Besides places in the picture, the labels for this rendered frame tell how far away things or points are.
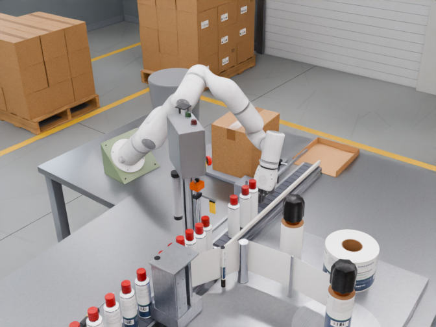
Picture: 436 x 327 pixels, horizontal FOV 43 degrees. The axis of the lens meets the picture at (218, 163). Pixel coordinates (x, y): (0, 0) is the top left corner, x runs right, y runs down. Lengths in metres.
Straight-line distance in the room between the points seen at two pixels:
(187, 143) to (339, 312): 0.77
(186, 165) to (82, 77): 3.85
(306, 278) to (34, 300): 1.05
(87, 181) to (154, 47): 3.50
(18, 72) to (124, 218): 2.92
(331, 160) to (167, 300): 1.50
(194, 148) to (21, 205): 2.65
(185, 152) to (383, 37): 4.76
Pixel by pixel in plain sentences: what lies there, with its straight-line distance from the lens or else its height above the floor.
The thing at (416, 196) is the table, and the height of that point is 0.83.
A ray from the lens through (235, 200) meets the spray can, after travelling 2.28.
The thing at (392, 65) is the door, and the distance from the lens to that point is 6.55.
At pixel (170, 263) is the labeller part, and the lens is 1.86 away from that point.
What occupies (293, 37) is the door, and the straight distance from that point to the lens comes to 7.05.
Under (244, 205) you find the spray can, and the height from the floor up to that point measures 1.01.
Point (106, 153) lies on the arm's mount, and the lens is 2.92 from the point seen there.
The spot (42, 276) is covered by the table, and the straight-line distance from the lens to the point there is 2.40.
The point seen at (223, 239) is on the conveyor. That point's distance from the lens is 2.38.
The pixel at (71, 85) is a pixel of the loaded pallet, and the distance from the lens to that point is 5.69.
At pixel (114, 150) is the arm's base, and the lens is 2.94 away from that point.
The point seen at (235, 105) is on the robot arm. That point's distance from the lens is 2.28.
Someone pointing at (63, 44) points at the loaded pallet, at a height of 0.74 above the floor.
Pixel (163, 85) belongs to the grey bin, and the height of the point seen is 0.62.
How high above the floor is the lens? 2.34
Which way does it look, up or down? 30 degrees down
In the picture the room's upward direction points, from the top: 1 degrees counter-clockwise
